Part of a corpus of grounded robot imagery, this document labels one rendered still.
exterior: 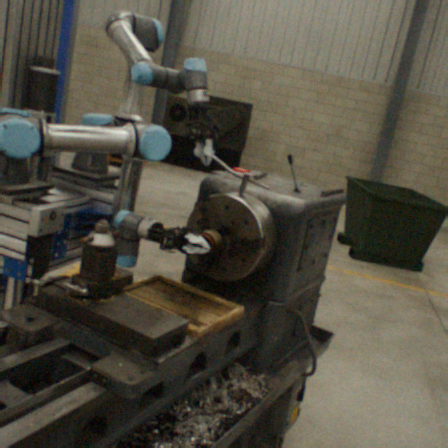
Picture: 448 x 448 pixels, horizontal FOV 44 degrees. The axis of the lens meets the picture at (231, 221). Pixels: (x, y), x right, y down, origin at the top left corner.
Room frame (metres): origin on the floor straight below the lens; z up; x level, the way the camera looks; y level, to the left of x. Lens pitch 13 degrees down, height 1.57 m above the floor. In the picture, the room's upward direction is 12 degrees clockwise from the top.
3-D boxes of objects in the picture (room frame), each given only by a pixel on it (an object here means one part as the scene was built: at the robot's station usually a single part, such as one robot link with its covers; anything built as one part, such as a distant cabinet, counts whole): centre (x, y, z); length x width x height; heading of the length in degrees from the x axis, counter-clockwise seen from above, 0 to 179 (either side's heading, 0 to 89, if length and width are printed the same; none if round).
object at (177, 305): (1.68, 0.12, 0.89); 0.36 x 0.30 x 0.04; 64
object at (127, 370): (1.35, 0.29, 0.90); 0.47 x 0.30 x 0.06; 64
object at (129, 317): (1.40, 0.28, 0.95); 0.43 x 0.17 x 0.05; 64
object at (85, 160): (2.24, 0.62, 1.21); 0.15 x 0.15 x 0.10
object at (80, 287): (1.45, 0.32, 0.99); 0.20 x 0.10 x 0.05; 154
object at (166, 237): (1.78, 0.20, 1.08); 0.12 x 0.09 x 0.08; 64
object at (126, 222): (1.85, 0.34, 1.07); 0.11 x 0.08 x 0.09; 64
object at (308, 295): (2.31, -0.16, 0.43); 0.60 x 0.48 x 0.86; 154
